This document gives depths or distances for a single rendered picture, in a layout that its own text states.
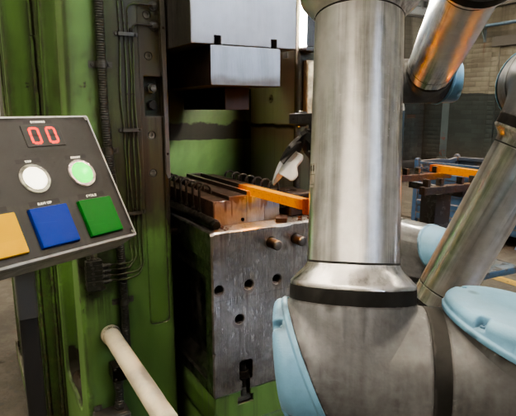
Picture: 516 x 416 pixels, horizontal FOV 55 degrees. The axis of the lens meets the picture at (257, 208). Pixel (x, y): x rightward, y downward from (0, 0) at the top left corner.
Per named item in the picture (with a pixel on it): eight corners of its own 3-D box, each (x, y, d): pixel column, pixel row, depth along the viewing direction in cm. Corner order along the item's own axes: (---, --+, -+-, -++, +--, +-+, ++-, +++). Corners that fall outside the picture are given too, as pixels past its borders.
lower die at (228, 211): (279, 218, 138) (279, 187, 137) (213, 226, 128) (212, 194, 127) (214, 196, 174) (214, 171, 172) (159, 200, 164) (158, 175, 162)
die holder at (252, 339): (329, 362, 149) (334, 216, 140) (214, 399, 130) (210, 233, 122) (241, 301, 197) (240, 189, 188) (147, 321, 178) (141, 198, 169)
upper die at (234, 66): (280, 87, 131) (280, 49, 129) (210, 85, 121) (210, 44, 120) (212, 91, 167) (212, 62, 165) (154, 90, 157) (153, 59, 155)
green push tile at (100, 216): (124, 228, 100) (110, 195, 101) (92, 236, 94) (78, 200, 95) (119, 232, 101) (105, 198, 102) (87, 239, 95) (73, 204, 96)
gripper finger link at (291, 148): (279, 161, 106) (309, 131, 104) (276, 157, 107) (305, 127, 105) (290, 170, 109) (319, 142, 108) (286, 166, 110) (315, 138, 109)
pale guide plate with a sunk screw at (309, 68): (329, 117, 156) (331, 61, 153) (305, 118, 151) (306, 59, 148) (325, 117, 158) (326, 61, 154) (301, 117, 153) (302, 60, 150)
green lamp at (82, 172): (97, 183, 99) (95, 162, 98) (72, 185, 97) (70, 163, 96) (92, 182, 102) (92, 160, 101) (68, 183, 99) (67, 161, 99)
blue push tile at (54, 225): (81, 239, 92) (66, 202, 93) (44, 248, 86) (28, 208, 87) (76, 242, 93) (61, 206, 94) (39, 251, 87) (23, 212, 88)
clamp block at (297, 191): (314, 214, 144) (314, 191, 143) (290, 216, 140) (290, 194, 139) (291, 206, 154) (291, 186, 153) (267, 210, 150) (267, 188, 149)
